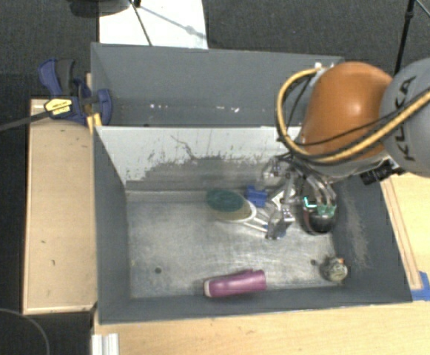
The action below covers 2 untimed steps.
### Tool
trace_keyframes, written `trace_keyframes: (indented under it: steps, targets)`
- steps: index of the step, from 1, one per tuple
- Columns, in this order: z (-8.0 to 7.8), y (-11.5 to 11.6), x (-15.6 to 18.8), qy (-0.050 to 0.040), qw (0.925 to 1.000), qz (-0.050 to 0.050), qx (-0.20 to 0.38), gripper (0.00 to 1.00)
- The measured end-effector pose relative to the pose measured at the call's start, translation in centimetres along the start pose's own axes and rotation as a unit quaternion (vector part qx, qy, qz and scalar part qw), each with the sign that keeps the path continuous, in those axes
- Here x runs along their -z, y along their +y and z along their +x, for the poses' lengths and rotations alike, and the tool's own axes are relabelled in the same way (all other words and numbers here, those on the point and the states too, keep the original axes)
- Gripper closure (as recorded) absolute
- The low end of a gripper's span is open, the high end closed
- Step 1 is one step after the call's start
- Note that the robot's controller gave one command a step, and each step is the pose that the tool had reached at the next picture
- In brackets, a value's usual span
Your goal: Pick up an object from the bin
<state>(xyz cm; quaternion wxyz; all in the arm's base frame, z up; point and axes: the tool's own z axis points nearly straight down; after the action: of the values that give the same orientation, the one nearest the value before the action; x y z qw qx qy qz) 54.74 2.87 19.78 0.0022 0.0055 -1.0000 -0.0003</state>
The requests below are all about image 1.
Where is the purple plastic bottle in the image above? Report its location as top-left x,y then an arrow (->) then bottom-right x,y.
203,268 -> 268,299

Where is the small blue plastic object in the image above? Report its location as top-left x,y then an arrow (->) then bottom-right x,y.
244,184 -> 268,209

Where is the green oval scrub brush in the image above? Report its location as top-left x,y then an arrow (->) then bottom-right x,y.
204,188 -> 272,233

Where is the glossy black round object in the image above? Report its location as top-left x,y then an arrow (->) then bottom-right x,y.
300,197 -> 337,236

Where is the small grey toy figure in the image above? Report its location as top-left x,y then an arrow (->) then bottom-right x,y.
318,256 -> 349,283

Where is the grey metal bin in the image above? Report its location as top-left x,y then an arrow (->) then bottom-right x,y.
90,41 -> 414,325

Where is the black cylinder on white bracket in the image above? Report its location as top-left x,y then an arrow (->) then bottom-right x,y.
359,158 -> 405,186

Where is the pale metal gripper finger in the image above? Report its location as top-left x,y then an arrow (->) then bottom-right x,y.
280,207 -> 297,236
266,212 -> 282,241

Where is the pale wood board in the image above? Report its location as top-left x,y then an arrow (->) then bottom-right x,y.
21,98 -> 99,316

